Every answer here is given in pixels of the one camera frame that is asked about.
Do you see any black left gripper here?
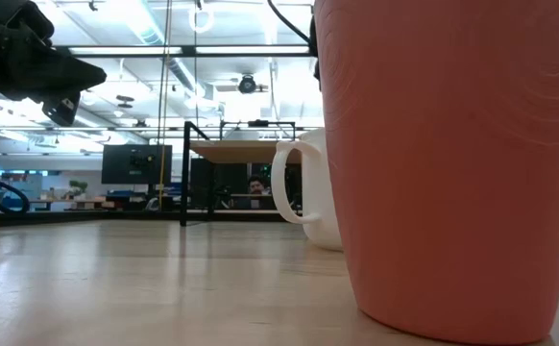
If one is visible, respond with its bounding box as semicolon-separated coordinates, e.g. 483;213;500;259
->
0;0;109;128

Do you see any salmon pink plastic cup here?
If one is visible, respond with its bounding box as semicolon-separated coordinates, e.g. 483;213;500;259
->
313;0;559;346

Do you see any small potted plant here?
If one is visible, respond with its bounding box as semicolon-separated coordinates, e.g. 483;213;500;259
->
67;179;90;199

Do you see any black background cabinet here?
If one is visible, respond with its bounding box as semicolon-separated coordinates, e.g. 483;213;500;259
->
190;157;250;210

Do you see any person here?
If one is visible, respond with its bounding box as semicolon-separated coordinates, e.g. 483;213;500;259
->
247;174;272;196

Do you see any white ceramic mug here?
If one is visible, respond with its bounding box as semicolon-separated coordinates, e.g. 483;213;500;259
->
270;127;344;253

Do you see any black wall monitor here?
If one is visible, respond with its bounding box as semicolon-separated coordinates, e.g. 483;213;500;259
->
101;143;173;185

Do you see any black looped cable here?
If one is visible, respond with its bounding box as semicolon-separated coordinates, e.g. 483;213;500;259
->
0;152;32;215

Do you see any white hanging ring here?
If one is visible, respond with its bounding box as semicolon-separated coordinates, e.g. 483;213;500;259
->
187;3;216;35

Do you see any black frame wooden shelf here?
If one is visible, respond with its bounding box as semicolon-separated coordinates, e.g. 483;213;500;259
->
180;120;304;228

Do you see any black overhead camera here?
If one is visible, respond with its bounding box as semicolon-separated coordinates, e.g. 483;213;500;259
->
237;73;259;96

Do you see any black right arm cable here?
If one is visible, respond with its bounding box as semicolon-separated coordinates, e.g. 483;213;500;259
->
266;0;315;47

